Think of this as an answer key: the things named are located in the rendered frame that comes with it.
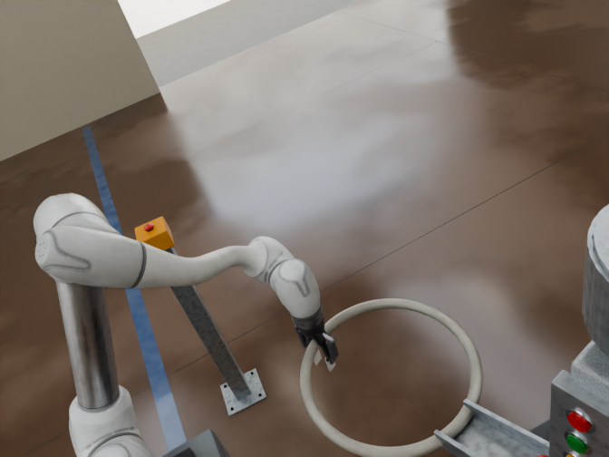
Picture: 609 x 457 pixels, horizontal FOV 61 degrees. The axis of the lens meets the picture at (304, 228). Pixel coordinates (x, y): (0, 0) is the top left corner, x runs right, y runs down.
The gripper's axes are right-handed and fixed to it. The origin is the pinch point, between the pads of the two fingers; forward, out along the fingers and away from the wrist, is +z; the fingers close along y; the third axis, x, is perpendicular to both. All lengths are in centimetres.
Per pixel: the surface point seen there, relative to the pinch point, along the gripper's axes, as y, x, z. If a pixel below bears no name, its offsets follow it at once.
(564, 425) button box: 70, -25, -66
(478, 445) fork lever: 52, -8, -10
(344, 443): 24.0, -23.0, -10.8
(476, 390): 46.1, 4.8, -10.4
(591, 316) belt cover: 70, -20, -83
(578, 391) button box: 70, -24, -73
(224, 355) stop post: -74, 7, 56
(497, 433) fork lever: 54, -4, -11
